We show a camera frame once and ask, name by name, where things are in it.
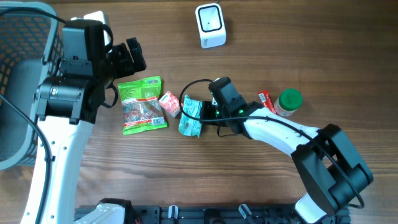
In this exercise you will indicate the grey plastic shopping basket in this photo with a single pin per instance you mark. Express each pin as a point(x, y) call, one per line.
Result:
point(30, 47)

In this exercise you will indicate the red snack stick wrapper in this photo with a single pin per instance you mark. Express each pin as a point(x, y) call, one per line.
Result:
point(266, 100)

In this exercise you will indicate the white barcode scanner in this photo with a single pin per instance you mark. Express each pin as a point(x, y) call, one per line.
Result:
point(211, 27)

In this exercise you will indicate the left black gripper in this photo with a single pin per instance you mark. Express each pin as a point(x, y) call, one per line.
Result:
point(127, 67)

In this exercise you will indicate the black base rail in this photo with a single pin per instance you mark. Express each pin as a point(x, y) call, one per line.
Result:
point(268, 214)

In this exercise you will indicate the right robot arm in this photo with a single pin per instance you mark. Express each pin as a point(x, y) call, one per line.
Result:
point(331, 169)

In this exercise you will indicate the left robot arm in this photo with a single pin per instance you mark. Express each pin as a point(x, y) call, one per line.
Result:
point(67, 105)

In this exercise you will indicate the green gummy candy bag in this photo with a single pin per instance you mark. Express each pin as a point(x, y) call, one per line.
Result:
point(140, 104)

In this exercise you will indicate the red white tissue pack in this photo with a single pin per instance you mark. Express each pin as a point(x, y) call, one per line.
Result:
point(170, 103)

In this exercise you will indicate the green lid stock jar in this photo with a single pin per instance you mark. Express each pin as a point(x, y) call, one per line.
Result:
point(288, 102)

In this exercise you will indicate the mint green wipes pack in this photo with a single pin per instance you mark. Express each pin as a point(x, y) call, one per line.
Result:
point(188, 126)

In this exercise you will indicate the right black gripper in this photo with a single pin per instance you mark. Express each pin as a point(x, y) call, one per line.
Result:
point(207, 106)

